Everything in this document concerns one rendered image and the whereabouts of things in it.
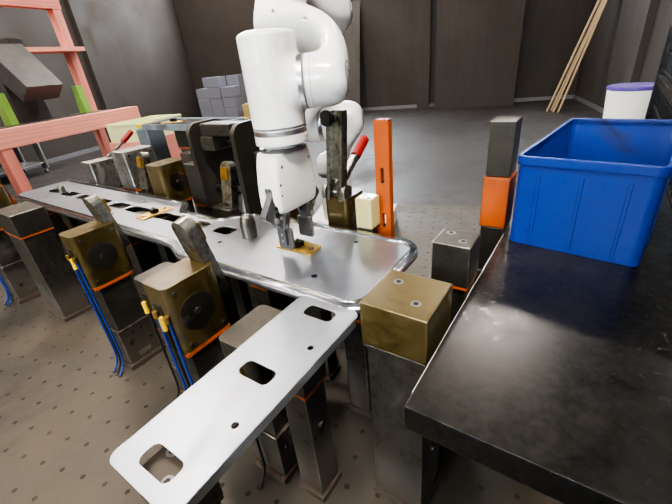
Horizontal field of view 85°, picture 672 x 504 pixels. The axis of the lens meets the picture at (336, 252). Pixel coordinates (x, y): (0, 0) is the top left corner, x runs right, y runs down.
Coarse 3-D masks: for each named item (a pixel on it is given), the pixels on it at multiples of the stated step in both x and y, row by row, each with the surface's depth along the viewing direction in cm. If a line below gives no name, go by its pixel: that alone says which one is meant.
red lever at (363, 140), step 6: (360, 138) 79; (366, 138) 79; (360, 144) 78; (366, 144) 79; (354, 150) 78; (360, 150) 78; (354, 156) 78; (360, 156) 78; (348, 162) 77; (354, 162) 77; (348, 168) 76; (348, 174) 76; (336, 186) 75; (336, 192) 74
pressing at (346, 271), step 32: (32, 192) 124; (64, 192) 120; (96, 192) 116; (128, 192) 112; (128, 224) 87; (160, 224) 85; (224, 224) 82; (256, 224) 80; (320, 224) 76; (224, 256) 68; (256, 256) 66; (288, 256) 65; (320, 256) 64; (352, 256) 63; (384, 256) 62; (416, 256) 62; (288, 288) 56; (320, 288) 55; (352, 288) 54
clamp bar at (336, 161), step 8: (328, 112) 67; (336, 112) 70; (344, 112) 69; (320, 120) 68; (328, 120) 67; (336, 120) 69; (344, 120) 70; (328, 128) 71; (336, 128) 71; (344, 128) 70; (328, 136) 71; (336, 136) 71; (344, 136) 71; (328, 144) 72; (336, 144) 72; (344, 144) 71; (328, 152) 72; (336, 152) 72; (344, 152) 72; (328, 160) 73; (336, 160) 73; (344, 160) 72; (328, 168) 73; (336, 168) 74; (344, 168) 73; (328, 176) 74; (336, 176) 74; (344, 176) 73; (328, 184) 75; (344, 184) 74; (328, 192) 75
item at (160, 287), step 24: (192, 264) 56; (144, 288) 53; (168, 288) 50; (192, 288) 54; (216, 288) 57; (168, 312) 52; (192, 312) 54; (216, 312) 58; (168, 336) 54; (192, 336) 55; (216, 336) 59; (192, 360) 57; (216, 360) 61; (192, 384) 58
